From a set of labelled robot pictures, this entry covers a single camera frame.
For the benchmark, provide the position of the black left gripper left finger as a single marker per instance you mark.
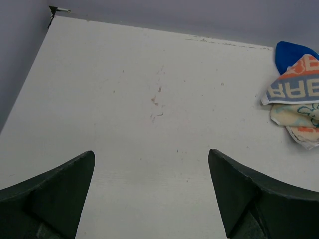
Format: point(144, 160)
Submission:
point(49, 205)

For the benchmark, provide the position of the blue towel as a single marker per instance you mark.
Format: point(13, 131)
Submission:
point(287, 54)

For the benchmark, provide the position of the rabbit print towel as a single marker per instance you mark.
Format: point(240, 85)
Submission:
point(294, 97)

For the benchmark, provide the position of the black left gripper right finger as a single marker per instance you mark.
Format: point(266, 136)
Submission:
point(253, 205)

